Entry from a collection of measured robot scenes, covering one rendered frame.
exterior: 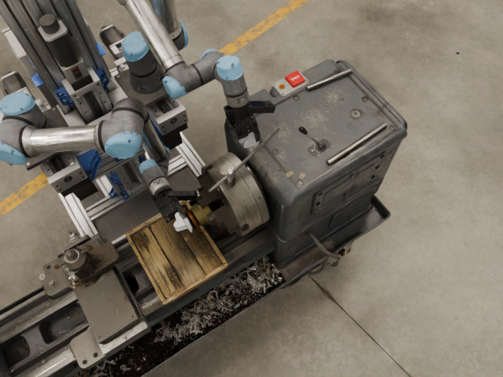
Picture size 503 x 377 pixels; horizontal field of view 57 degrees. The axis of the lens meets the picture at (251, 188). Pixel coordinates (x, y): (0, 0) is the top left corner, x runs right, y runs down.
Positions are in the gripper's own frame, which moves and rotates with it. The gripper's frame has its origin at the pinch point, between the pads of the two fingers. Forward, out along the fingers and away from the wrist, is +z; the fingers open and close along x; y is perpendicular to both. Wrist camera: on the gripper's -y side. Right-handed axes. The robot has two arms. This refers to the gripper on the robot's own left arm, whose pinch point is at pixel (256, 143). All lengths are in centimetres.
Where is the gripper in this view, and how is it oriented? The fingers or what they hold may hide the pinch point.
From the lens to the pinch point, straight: 164.9
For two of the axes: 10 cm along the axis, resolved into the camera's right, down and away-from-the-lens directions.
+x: 5.0, 5.5, -6.7
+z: 2.0, 6.7, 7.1
